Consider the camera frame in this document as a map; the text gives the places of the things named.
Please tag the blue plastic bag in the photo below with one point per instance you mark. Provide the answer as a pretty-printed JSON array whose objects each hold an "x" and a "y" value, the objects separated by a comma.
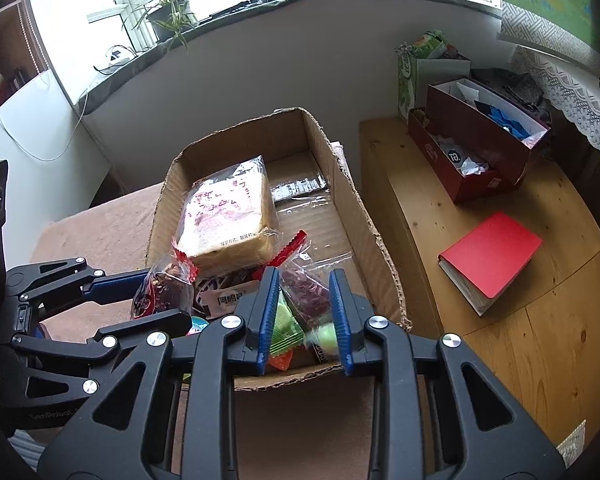
[{"x": 510, "y": 120}]

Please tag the wooden bench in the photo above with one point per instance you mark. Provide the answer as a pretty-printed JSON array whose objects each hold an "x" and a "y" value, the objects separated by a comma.
[{"x": 480, "y": 360}]

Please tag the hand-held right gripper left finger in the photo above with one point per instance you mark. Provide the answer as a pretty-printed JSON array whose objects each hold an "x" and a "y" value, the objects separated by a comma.
[{"x": 267, "y": 320}]

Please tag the white patterned cloth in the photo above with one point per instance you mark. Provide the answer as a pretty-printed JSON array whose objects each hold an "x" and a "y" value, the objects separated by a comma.
[{"x": 572, "y": 445}]

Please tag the green yellow wall painting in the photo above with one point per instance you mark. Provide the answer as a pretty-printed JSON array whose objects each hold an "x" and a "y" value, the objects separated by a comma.
[{"x": 545, "y": 0}]

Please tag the grey patterned cloth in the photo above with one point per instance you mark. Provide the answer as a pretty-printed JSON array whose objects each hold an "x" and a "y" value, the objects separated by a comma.
[{"x": 510, "y": 85}]

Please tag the dark red shoebox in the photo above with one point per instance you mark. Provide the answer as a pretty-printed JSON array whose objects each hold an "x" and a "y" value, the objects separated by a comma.
[{"x": 460, "y": 115}]

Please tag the black snack packet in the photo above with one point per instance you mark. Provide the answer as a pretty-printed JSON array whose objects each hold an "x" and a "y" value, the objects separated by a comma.
[{"x": 203, "y": 295}]

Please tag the white charger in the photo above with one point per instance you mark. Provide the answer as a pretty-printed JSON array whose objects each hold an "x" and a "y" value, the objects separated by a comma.
[{"x": 112, "y": 57}]

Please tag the packaged bread slice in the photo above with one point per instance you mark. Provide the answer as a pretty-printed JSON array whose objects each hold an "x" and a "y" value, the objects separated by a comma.
[{"x": 225, "y": 220}]

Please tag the green printed carton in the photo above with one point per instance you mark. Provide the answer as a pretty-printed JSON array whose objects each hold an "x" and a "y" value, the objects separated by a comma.
[{"x": 410, "y": 85}]

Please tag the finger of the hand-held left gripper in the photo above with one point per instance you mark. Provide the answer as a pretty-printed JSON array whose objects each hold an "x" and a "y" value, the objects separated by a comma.
[
  {"x": 140, "y": 325},
  {"x": 122, "y": 282}
]

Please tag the orange snack packet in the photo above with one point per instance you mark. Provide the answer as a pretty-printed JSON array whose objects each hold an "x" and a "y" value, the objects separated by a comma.
[{"x": 280, "y": 361}]

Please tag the cardboard box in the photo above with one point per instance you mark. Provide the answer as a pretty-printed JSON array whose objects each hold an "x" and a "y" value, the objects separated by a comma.
[{"x": 305, "y": 220}]

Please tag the silver foil packet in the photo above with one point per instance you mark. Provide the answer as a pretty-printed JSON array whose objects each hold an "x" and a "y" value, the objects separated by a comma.
[{"x": 297, "y": 187}]

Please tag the beige snack packet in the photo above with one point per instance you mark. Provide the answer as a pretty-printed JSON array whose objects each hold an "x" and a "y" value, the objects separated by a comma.
[{"x": 227, "y": 300}]

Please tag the green white candy packet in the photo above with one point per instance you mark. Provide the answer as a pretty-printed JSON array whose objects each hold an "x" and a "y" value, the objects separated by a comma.
[{"x": 322, "y": 340}]

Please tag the red binder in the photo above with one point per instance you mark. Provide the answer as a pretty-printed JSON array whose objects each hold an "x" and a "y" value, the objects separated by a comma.
[{"x": 490, "y": 255}]

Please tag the potted green plant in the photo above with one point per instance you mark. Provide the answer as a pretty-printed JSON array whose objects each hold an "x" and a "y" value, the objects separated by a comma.
[{"x": 167, "y": 20}]

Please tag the wooden wall shelf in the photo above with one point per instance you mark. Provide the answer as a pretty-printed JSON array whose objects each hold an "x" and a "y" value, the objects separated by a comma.
[{"x": 10, "y": 40}]

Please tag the green snack packet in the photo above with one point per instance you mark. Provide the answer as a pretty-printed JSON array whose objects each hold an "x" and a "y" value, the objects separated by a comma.
[{"x": 286, "y": 327}]

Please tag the dark red shoebox lid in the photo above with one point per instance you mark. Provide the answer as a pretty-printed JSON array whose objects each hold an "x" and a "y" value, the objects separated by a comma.
[{"x": 432, "y": 152}]

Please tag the red-edged dried fruit packet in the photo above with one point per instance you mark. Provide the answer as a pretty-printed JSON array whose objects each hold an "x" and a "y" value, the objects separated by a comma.
[
  {"x": 305, "y": 290},
  {"x": 162, "y": 290}
]

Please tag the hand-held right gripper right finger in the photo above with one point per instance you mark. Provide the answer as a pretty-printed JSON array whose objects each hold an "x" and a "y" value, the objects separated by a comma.
[{"x": 340, "y": 320}]

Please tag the white lace cloth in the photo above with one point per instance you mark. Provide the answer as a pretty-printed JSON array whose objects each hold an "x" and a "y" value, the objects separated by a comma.
[{"x": 570, "y": 90}]

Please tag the light blue snack packet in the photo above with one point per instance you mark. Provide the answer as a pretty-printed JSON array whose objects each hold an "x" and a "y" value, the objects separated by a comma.
[{"x": 197, "y": 327}]

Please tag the brown table cloth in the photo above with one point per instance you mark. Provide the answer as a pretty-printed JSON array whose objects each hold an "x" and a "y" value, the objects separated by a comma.
[{"x": 105, "y": 225}]

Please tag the white crumpled paper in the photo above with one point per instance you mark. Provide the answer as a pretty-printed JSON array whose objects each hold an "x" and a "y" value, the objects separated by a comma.
[{"x": 472, "y": 165}]

